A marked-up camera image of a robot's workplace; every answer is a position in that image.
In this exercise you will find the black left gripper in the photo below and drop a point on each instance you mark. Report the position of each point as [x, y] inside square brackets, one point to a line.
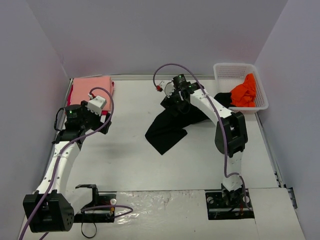
[104, 123]

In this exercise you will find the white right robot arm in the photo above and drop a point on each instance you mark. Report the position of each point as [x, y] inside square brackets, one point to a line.
[230, 127]

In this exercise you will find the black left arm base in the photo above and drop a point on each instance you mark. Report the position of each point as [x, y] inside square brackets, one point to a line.
[97, 205]

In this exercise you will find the folded pink t-shirt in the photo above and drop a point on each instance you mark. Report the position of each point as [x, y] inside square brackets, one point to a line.
[92, 86]

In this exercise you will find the black t-shirt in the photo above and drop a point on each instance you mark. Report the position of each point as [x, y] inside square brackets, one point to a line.
[167, 130]

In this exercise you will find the orange t-shirt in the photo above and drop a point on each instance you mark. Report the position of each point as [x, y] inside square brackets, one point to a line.
[243, 95]

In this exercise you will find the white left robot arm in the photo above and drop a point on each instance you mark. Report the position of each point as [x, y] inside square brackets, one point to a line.
[50, 208]

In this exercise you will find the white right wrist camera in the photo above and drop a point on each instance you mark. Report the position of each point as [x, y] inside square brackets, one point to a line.
[167, 87]

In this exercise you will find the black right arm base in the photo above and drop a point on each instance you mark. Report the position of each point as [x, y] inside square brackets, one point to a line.
[224, 205]

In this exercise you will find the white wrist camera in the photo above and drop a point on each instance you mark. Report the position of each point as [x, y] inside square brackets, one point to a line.
[167, 87]
[96, 104]

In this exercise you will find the white plastic basket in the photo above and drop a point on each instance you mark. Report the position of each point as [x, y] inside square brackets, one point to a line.
[230, 75]

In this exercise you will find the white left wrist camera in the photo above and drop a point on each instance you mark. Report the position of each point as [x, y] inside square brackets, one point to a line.
[96, 104]

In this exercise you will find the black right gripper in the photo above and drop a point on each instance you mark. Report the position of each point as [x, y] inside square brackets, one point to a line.
[170, 102]

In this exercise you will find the folded red t-shirt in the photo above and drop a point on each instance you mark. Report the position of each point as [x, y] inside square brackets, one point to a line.
[68, 100]

